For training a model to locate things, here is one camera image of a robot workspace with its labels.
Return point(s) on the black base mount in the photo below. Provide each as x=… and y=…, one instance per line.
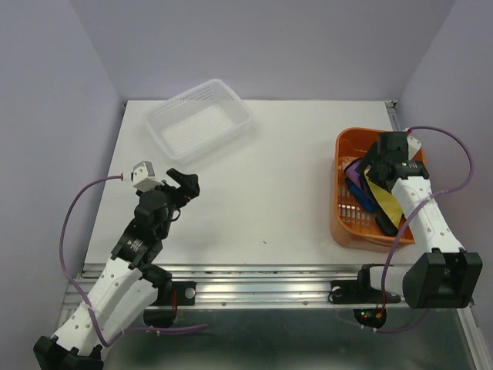
x=373, y=314
x=163, y=312

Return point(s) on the purple black-edged towel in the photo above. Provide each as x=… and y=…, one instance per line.
x=354, y=175

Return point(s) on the aluminium mounting rail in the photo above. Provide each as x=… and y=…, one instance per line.
x=264, y=286

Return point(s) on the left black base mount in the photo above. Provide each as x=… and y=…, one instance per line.
x=163, y=312

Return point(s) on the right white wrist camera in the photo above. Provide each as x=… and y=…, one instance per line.
x=414, y=146

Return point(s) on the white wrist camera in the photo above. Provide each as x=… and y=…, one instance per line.
x=414, y=146
x=143, y=177

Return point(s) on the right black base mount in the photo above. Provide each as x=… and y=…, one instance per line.
x=373, y=314

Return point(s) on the orange plastic tub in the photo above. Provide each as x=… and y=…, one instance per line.
x=350, y=225

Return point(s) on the yellow black-edged towel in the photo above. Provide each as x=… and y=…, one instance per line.
x=385, y=201

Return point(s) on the white plastic basket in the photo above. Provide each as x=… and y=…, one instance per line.
x=198, y=121

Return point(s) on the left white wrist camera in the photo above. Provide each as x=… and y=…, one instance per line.
x=143, y=177

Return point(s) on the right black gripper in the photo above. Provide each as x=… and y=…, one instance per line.
x=370, y=155

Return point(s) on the blue towel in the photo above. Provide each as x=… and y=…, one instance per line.
x=361, y=197

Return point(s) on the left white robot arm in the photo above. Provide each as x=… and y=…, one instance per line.
x=130, y=281

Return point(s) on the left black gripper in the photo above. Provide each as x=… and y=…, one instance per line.
x=189, y=180

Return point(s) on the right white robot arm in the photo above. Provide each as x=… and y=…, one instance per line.
x=445, y=275

